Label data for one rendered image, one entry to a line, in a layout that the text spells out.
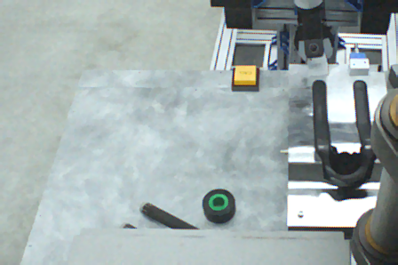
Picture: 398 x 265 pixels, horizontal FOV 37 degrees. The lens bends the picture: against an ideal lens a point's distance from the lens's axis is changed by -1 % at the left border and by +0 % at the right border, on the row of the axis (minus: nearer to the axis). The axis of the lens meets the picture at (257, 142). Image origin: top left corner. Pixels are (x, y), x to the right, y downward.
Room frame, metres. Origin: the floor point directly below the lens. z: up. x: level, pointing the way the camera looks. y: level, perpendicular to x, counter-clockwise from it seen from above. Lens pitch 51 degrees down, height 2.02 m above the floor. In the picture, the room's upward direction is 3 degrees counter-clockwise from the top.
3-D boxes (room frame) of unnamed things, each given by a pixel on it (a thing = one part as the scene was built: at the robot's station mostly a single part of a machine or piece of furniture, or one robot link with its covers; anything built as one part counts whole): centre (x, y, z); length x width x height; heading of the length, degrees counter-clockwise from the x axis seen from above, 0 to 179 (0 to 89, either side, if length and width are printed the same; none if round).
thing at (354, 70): (1.20, -0.29, 0.89); 0.13 x 0.05 x 0.05; 175
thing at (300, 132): (0.94, -0.21, 0.87); 0.50 x 0.26 x 0.14; 175
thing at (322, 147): (0.95, -0.22, 0.92); 0.35 x 0.16 x 0.09; 175
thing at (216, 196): (0.79, 0.10, 0.82); 0.08 x 0.08 x 0.04
